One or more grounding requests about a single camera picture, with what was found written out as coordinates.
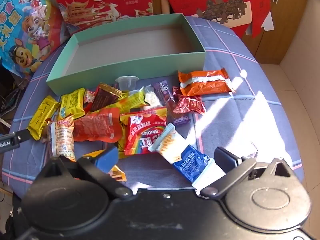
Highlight red gift box deer print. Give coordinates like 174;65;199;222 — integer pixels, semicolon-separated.
52;0;154;37

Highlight yellow brown triangular packet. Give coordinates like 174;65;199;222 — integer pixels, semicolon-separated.
82;150;127;182

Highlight small plastic jelly cup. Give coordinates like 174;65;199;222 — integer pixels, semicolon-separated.
115;76;139;92

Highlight cartoon dog print bag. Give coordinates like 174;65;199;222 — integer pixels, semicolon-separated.
0;0;68;77

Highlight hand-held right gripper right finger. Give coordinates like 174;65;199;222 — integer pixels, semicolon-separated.
200;146;298;199

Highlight large orange snack packet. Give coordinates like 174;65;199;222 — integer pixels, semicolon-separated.
178;67;235;97

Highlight white cracker packet blue edge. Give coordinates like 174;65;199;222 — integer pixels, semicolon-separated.
148;123;192;165

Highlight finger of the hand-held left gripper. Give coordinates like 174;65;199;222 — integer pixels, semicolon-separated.
10;129;32;144

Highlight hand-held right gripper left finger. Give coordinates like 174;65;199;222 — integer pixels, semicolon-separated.
37;146;133;200

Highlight brown packet gold edge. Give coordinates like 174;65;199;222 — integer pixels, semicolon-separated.
89;83;123;113

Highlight purple snack packet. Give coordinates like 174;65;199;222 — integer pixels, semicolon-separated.
152;80;192;126

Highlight small red white candy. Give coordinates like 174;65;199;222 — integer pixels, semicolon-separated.
84;89;97;104

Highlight orange white striped packet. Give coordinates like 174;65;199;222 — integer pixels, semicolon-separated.
47;115;77;163

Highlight red orange pouch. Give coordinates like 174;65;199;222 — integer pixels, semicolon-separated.
74;107;123;143

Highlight yellow wavy pattern packet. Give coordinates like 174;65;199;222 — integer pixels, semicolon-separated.
26;95;60;141

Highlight yellow packet green label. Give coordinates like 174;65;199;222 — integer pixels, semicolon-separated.
59;87;87;120

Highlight blue plaid cloth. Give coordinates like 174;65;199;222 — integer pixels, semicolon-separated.
2;15;305;193

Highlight red foil packet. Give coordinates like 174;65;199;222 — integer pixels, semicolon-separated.
172;86;207;115

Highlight blue snack packet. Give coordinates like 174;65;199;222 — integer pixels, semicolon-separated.
172;144;225;189

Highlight long yellow snack packet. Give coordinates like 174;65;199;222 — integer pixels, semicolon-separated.
114;87;149;114

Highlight red rainbow candy bag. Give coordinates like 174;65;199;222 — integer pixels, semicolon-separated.
124;107;168;155

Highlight green cardboard box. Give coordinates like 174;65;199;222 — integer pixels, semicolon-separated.
46;13;207;95

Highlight wooden cabinet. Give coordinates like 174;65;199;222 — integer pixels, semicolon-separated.
246;0;310;64

